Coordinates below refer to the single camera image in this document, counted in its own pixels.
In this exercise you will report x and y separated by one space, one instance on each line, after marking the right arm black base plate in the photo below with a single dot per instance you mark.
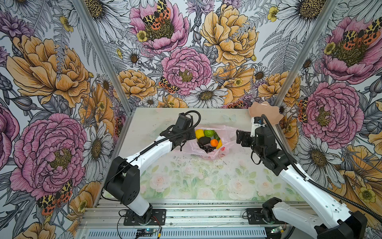
254 216

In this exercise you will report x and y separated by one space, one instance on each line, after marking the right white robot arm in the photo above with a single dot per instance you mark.
331 220

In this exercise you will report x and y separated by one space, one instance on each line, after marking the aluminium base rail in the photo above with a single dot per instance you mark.
180 213

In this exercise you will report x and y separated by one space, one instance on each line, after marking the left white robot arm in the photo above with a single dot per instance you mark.
123 178

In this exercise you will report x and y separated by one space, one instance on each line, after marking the fake dark avocado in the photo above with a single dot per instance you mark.
204 141

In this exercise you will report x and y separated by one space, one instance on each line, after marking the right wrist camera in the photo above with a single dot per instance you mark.
256 122

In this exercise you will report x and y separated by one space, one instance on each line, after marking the right aluminium corner post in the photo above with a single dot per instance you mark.
321 23

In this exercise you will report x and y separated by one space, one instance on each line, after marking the green circuit board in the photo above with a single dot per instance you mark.
148 233
277 230

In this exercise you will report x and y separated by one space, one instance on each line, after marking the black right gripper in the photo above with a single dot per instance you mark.
246 136

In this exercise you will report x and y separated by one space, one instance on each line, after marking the fake orange tangerine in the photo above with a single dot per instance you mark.
214 143

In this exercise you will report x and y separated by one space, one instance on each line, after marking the left green circuit board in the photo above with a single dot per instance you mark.
148 233

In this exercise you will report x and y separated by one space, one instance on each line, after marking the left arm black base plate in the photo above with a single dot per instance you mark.
153 217

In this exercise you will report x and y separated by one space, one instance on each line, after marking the fake dark grape bunch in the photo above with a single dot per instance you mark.
208 148

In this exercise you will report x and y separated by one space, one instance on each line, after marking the fake green lime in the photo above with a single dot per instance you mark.
209 133

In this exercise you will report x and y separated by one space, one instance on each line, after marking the white ventilated cable duct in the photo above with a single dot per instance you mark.
183 233

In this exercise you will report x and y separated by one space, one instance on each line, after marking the right green circuit board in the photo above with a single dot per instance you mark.
277 230

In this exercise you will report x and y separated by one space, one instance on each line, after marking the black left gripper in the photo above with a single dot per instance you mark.
192 136

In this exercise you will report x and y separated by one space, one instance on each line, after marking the aluminium corner post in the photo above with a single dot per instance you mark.
96 40
321 23

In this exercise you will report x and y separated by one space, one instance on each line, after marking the fake yellow banana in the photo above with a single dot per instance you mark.
219 144

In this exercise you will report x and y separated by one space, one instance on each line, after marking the left aluminium corner post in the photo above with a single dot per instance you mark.
96 40

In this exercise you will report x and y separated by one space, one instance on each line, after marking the pink printed plastic bag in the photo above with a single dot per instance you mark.
222 132

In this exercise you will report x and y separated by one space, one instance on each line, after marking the fake yellow lemon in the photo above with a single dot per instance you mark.
199 133

